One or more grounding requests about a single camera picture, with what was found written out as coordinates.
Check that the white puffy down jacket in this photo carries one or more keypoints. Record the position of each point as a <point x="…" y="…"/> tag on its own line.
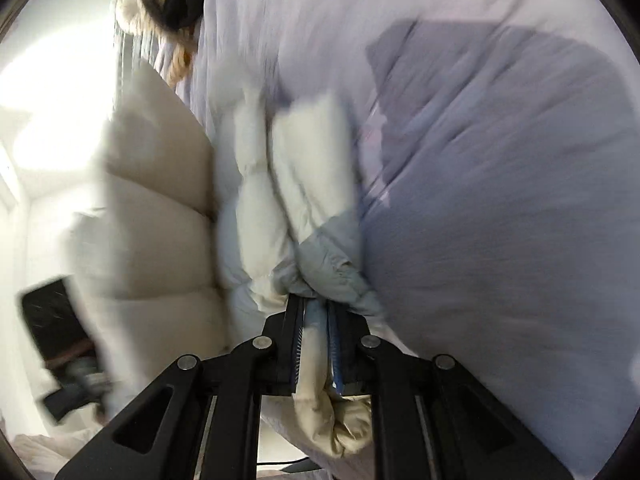
<point x="150" y="240"/>

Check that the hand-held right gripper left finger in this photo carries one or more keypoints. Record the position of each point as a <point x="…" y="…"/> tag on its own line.
<point x="299" y="345"/>

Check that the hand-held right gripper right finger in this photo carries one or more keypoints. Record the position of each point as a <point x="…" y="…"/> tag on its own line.
<point x="334" y="355"/>

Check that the lavender bed blanket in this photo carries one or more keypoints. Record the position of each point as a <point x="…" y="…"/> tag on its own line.
<point x="475" y="210"/>

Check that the beige chunky knit blanket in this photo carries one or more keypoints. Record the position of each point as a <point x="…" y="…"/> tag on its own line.
<point x="137" y="12"/>

